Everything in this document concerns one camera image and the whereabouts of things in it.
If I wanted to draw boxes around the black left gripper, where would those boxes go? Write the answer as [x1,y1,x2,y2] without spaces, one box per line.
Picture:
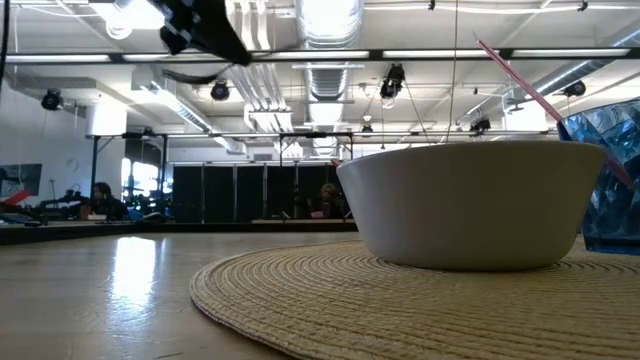
[148,0,254,67]

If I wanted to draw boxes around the pink straw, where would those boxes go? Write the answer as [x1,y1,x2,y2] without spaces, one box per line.
[472,33,639,191]

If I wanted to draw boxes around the white bowl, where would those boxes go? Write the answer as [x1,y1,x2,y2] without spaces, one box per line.
[335,140,609,273]

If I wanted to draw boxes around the blue faceted plastic cup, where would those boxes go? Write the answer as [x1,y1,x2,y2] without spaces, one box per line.
[556,97,640,256]

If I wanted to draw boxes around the black overhead beam with lights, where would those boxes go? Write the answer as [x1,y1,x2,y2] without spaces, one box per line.
[0,48,640,65]

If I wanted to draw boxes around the black partition panels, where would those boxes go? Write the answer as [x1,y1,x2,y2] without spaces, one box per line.
[172,163,351,224]

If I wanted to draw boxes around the tall black metal scaffold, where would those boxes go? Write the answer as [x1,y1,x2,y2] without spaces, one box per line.
[88,130,169,221]

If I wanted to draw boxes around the person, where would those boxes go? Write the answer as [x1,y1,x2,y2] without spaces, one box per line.
[89,181,130,222]
[312,182,349,220]

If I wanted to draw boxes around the background robot equipment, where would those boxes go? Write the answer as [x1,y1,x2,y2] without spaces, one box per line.
[37,183,96,222]

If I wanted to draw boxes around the red slanted bar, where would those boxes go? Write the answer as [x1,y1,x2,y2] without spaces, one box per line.
[0,188,31,214]

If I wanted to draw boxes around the round woven beige placemat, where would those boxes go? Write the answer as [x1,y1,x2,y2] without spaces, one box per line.
[189,238,640,360]

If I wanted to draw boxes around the silver ceiling duct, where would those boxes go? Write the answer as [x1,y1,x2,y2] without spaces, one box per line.
[294,0,365,159]

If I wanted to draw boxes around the black metal table frame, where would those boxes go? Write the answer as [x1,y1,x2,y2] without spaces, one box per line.
[0,219,361,246]

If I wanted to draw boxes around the dark wall picture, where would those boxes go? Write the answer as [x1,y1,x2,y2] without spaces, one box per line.
[0,163,44,198]

